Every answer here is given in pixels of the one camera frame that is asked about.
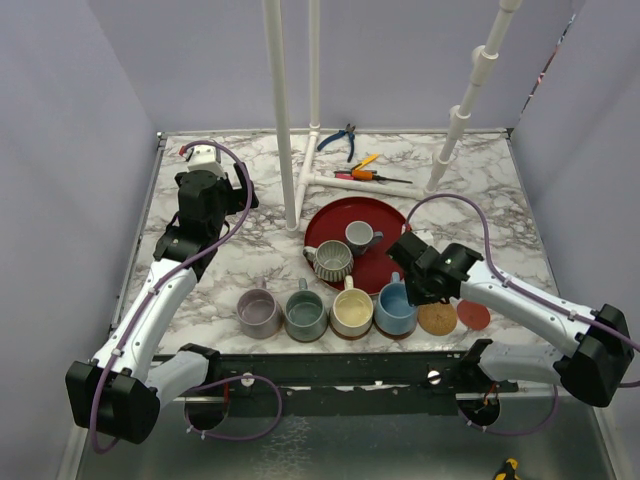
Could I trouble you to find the ribbed grey cup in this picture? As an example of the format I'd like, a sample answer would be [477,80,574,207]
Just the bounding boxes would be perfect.
[303,240,354,283]

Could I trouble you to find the dark green mug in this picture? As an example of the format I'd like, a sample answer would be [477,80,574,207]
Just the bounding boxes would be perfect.
[285,278,329,343]

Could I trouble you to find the orange handled screwdriver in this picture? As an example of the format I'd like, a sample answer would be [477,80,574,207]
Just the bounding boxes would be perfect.
[351,170,412,184]

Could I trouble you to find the thin red round coaster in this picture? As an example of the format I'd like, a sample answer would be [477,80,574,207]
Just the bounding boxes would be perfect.
[456,300,491,331]

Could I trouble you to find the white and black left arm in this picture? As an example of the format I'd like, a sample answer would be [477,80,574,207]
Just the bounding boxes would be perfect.
[65,161,259,453]

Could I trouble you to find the dark red round tray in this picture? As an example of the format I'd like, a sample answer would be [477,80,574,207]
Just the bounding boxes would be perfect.
[304,196,405,296]

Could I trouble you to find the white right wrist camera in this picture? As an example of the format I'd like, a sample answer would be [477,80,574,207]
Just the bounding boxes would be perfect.
[412,230,434,245]

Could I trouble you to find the yellow black tool handle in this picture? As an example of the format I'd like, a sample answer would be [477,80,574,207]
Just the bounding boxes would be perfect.
[493,458,520,480]

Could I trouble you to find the woven rattan coaster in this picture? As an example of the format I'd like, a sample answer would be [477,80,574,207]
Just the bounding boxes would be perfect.
[417,303,458,336]

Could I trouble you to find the brown wooden coaster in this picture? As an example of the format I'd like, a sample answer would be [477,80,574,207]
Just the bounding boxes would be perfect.
[374,324,415,340]
[329,324,371,341]

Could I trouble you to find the aluminium table edge strip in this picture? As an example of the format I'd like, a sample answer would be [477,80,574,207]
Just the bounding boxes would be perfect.
[108,131,168,333]

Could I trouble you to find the yellow utility knife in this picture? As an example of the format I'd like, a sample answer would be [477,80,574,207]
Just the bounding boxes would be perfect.
[351,154,380,173]

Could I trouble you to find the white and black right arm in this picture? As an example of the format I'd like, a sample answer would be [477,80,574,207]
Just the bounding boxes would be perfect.
[387,232,634,408]

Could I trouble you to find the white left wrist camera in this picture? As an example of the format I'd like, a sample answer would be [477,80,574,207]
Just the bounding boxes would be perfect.
[179,145,225,177]

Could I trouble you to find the black metal base rail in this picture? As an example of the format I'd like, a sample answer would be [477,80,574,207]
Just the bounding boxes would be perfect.
[99,344,521,417]

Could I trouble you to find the lilac mug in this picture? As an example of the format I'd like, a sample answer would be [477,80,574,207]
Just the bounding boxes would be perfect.
[236,277,283,340]

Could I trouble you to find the white PVC pipe frame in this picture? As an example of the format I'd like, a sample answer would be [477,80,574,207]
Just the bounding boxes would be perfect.
[262,1,522,236]

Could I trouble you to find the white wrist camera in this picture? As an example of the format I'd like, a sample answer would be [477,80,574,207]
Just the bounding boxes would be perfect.
[412,230,434,245]
[179,145,225,177]

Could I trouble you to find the small grey cup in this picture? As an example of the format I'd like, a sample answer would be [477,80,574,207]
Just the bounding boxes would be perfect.
[345,220,384,257]

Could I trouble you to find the light blue mug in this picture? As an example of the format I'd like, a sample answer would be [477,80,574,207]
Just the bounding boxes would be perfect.
[374,272,417,334]

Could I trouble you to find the blue handled pliers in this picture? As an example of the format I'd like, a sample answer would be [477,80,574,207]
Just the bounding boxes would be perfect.
[317,122,357,163]

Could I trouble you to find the cream yellow mug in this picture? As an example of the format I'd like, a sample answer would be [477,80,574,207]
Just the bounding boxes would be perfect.
[330,275,374,336]

